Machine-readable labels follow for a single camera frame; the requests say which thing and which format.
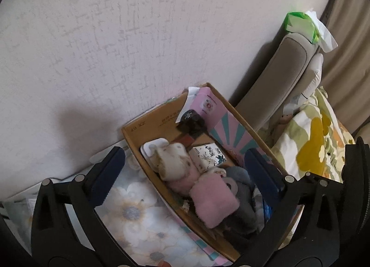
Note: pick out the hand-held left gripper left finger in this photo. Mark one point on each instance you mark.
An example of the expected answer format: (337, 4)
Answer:
(108, 174)

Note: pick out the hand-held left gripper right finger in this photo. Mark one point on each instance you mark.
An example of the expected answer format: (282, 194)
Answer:
(261, 172)

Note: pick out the grey fleece cloth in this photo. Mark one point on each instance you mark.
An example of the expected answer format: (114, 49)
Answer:
(246, 199)

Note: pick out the pink striped cardboard box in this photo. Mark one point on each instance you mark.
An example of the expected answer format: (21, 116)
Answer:
(150, 132)

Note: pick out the white patterned cloth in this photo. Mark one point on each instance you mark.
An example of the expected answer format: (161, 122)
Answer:
(173, 163)

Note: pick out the floral covered desktop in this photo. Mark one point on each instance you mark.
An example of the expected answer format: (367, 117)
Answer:
(135, 212)

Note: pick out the blue packet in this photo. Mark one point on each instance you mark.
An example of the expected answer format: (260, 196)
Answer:
(267, 211)

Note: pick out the white plastic case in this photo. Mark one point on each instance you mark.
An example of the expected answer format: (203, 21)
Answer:
(153, 147)

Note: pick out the yellow floral blanket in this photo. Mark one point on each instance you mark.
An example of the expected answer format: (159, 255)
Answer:
(315, 139)

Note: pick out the pink fuzzy cloth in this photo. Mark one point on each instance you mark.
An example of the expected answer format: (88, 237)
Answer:
(212, 197)

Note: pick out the white printed small box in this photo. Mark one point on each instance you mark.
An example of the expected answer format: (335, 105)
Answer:
(208, 155)

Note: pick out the black capped bottle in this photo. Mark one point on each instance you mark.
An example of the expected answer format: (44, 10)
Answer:
(191, 121)

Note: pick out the grey sofa cushion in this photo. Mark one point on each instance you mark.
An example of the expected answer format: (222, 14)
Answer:
(277, 82)

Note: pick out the white paper slip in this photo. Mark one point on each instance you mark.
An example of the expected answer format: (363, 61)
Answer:
(189, 98)

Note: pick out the beige curtain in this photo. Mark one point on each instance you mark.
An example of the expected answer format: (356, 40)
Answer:
(347, 24)

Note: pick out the green tissue pack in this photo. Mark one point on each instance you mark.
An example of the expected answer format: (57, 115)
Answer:
(300, 24)

